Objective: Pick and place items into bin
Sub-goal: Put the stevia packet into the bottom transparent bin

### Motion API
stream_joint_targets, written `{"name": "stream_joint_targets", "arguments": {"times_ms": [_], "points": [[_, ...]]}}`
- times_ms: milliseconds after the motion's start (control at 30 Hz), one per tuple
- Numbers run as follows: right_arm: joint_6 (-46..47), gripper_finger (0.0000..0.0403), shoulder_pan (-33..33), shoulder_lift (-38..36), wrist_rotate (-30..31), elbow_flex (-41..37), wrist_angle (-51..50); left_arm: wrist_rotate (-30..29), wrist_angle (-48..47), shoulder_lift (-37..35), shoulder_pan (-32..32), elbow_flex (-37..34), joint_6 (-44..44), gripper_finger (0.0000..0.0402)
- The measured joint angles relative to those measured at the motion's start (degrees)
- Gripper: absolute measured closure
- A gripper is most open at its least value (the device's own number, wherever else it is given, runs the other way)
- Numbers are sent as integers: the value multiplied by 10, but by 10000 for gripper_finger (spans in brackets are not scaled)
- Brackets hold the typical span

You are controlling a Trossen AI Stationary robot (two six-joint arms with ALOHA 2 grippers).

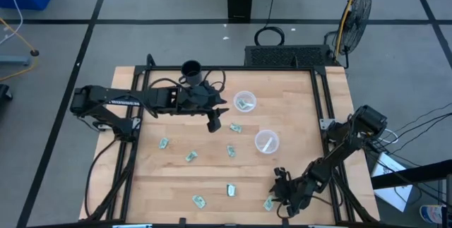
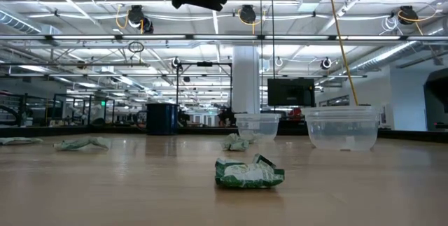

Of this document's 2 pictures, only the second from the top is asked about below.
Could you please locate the small green white wrapper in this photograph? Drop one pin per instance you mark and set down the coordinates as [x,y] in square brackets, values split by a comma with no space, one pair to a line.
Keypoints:
[234,145]

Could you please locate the large green white wrapper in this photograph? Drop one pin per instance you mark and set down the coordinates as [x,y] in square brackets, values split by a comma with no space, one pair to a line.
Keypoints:
[245,177]

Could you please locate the large clear plastic container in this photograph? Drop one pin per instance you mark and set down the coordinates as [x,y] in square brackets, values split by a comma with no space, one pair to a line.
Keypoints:
[343,131]

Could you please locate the long ceiling light strip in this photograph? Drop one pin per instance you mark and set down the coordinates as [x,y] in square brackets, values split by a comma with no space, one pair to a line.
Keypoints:
[224,37]

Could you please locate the white round column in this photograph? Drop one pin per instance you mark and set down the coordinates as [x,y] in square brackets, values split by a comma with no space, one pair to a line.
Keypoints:
[245,79]

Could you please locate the dark blue barrel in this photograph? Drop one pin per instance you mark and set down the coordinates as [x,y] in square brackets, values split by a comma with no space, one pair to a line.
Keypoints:
[161,119]

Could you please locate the black monitor screen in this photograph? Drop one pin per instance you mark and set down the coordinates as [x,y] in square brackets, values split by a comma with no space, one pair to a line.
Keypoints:
[290,92]

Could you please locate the small clear plastic container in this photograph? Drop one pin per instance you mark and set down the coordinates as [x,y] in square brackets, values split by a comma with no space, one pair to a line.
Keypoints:
[257,128]

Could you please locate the red object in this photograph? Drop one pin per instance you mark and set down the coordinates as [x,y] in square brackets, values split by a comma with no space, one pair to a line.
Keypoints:
[295,112]

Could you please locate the flat crumpled green white wrapper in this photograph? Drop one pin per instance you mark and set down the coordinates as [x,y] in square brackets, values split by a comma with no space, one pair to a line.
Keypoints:
[77,144]
[17,141]

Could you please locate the black metal workstation frame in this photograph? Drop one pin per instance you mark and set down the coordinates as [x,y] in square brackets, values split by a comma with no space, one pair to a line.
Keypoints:
[204,64]

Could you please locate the black metal cage frame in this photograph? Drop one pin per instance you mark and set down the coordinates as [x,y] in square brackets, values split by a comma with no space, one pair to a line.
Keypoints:
[88,108]

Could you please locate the silver ventilation duct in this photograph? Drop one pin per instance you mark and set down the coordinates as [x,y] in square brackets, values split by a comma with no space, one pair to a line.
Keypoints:
[17,22]
[385,56]

